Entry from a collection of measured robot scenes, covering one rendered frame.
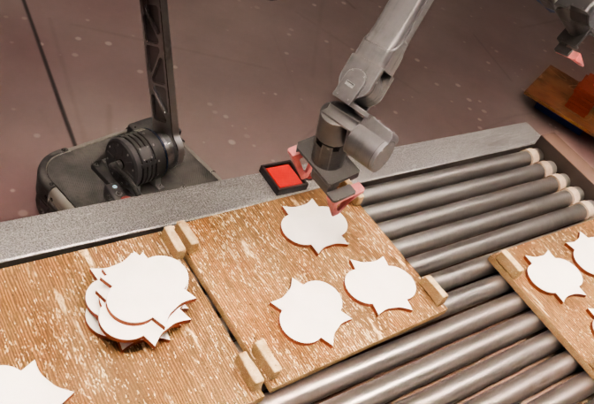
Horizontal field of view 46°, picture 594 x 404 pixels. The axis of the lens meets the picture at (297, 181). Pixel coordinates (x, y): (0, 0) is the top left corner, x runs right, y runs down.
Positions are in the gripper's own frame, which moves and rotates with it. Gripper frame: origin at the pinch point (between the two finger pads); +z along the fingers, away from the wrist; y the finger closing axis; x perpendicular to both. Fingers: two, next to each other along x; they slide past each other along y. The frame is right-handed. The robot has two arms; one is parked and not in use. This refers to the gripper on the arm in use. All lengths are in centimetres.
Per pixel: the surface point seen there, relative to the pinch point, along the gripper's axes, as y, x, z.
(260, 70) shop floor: -159, 99, 129
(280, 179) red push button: -15.7, 3.4, 13.8
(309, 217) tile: -3.4, 2.1, 11.9
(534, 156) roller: -4, 77, 32
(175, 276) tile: 3.4, -30.3, -0.2
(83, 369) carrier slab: 10.0, -48.2, 1.7
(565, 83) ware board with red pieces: -100, 275, 157
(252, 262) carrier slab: 1.9, -14.5, 9.3
